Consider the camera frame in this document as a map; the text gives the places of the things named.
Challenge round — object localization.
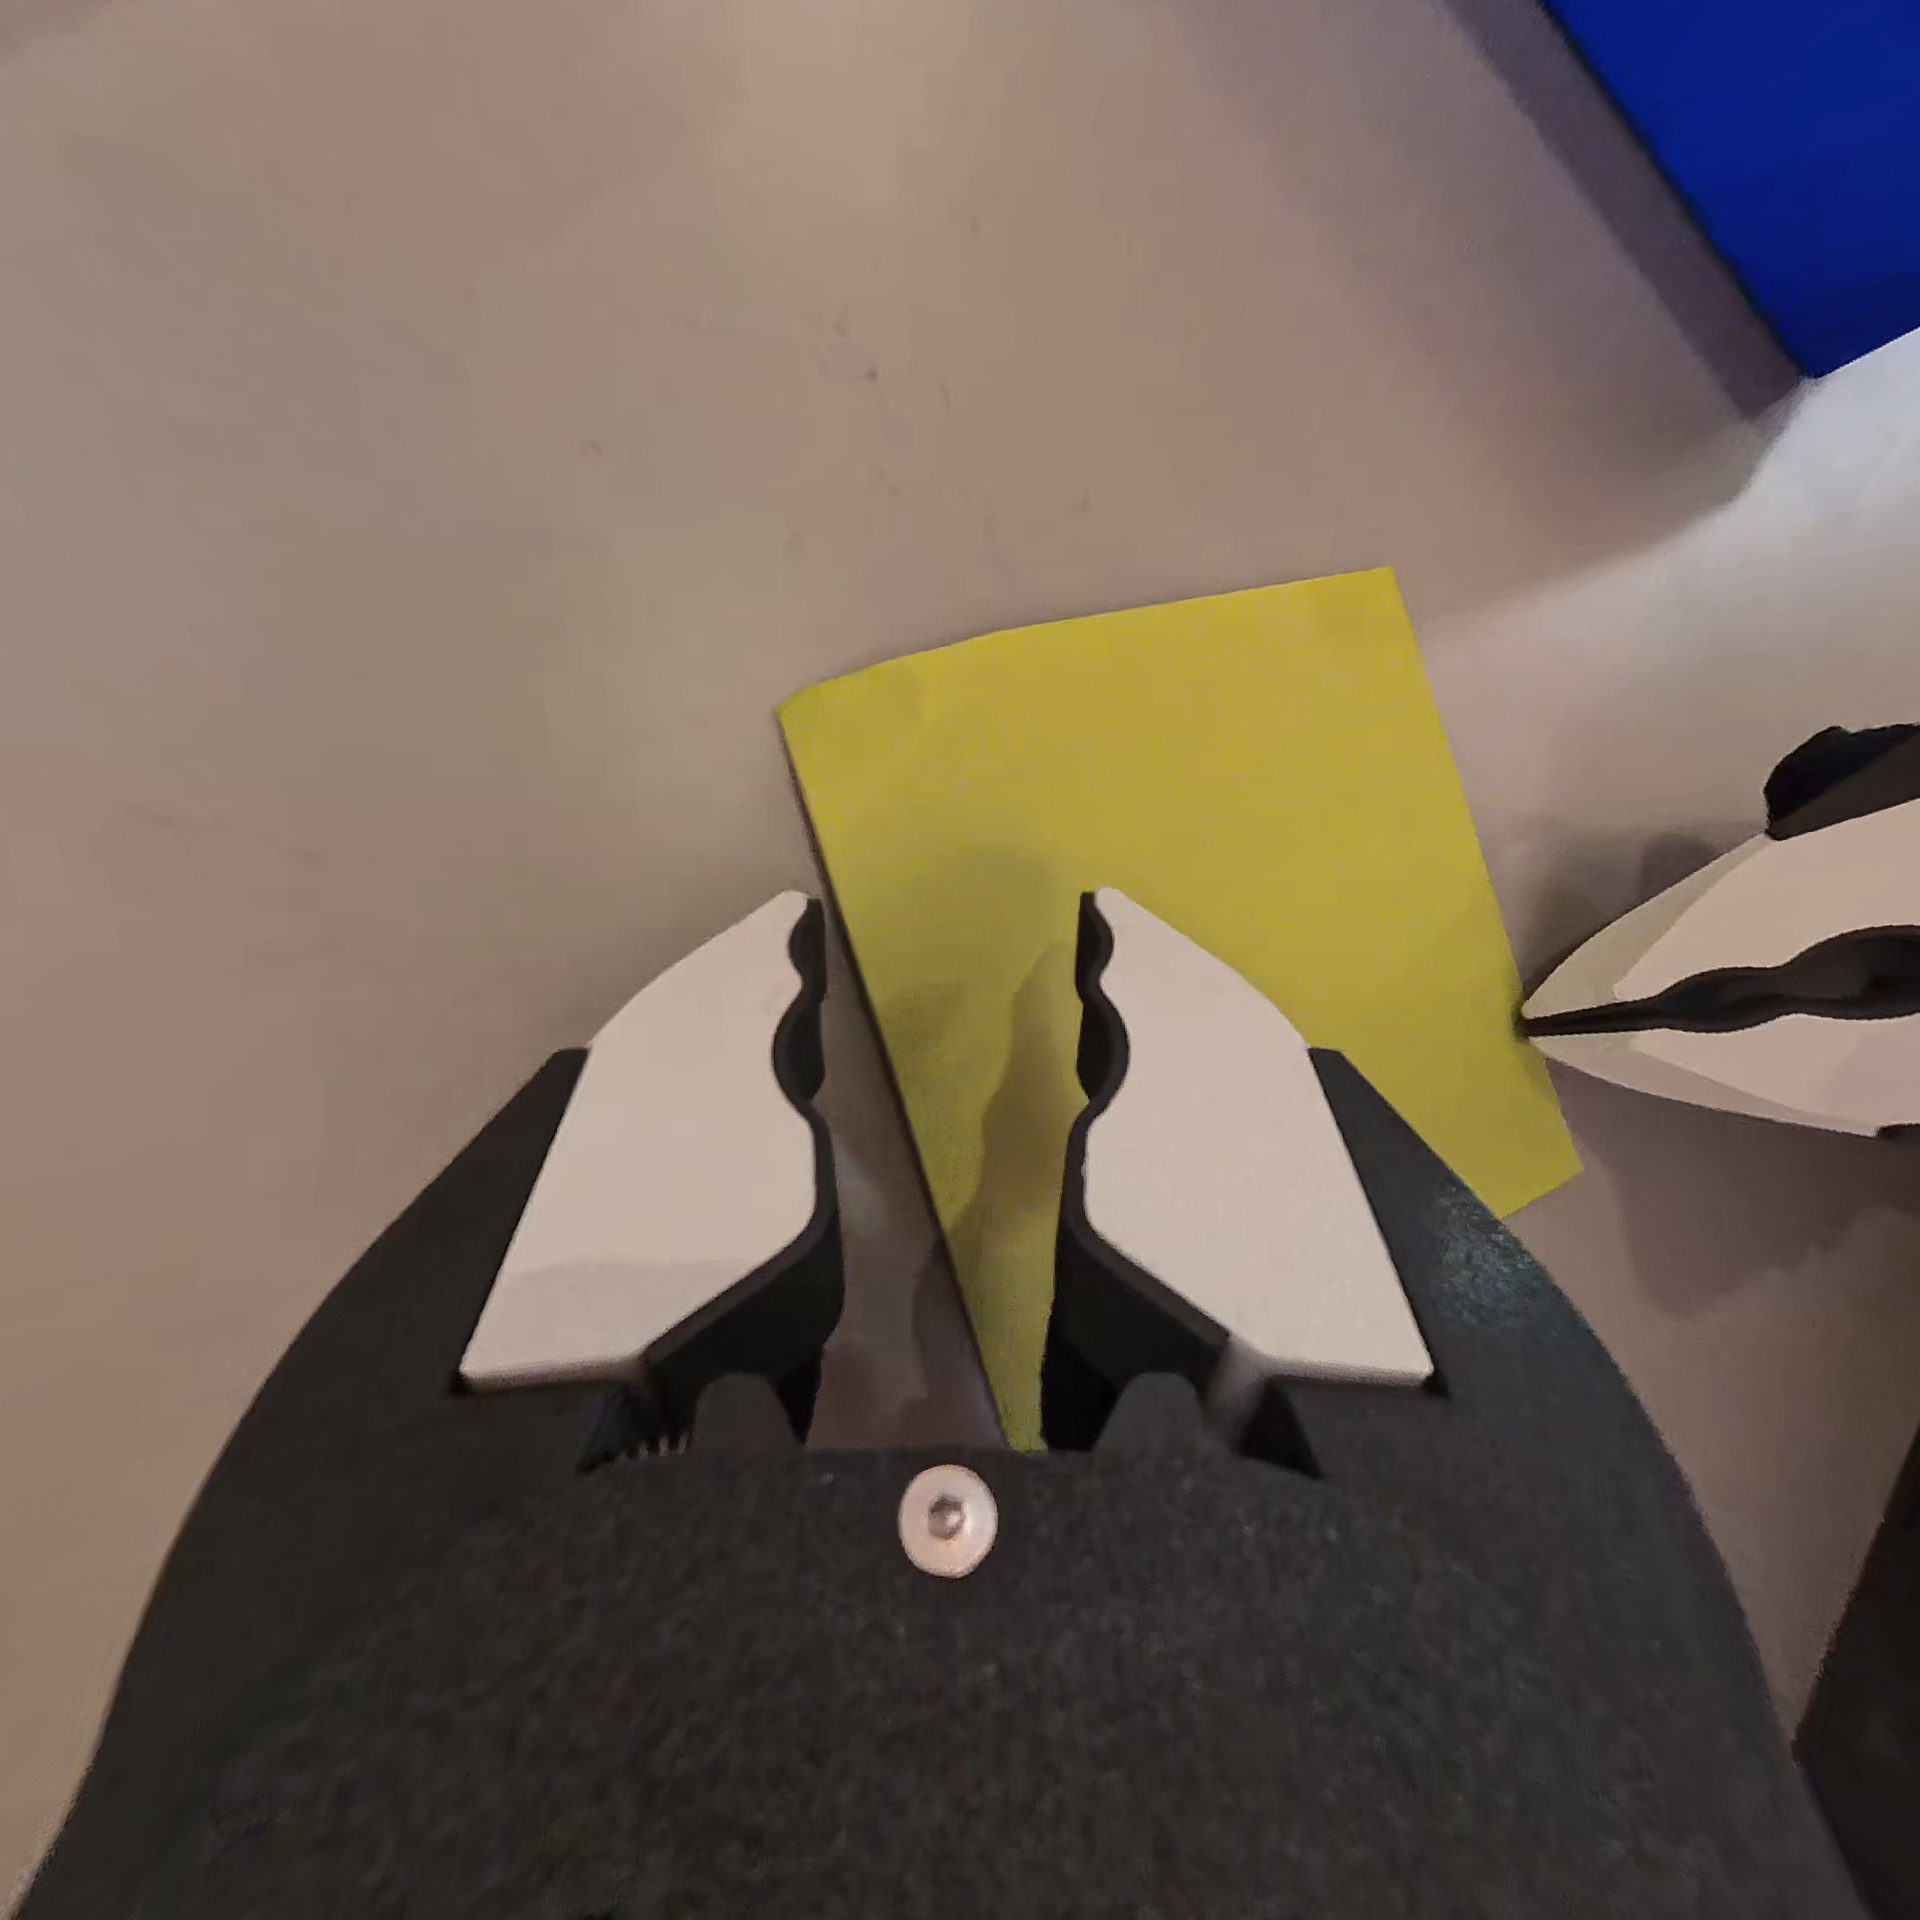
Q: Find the blue panel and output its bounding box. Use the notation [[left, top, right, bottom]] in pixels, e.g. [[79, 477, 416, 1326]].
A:
[[1536, 0, 1920, 379]]

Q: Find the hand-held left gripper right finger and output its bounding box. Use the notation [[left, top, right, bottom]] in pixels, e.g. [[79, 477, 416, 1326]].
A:
[[1043, 885, 1437, 1454]]

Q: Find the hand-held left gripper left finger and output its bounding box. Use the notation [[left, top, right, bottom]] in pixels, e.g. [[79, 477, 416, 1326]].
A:
[[456, 887, 847, 1454]]

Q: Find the floral origami paper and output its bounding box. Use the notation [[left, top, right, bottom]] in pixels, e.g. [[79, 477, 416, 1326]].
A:
[[776, 566, 1586, 1454]]

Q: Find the person's right forearm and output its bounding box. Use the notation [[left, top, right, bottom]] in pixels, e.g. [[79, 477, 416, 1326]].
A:
[[1793, 1424, 1920, 1920]]

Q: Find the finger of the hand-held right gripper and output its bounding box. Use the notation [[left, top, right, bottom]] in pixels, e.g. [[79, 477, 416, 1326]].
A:
[[1522, 989, 1920, 1139], [1520, 797, 1920, 1034]]

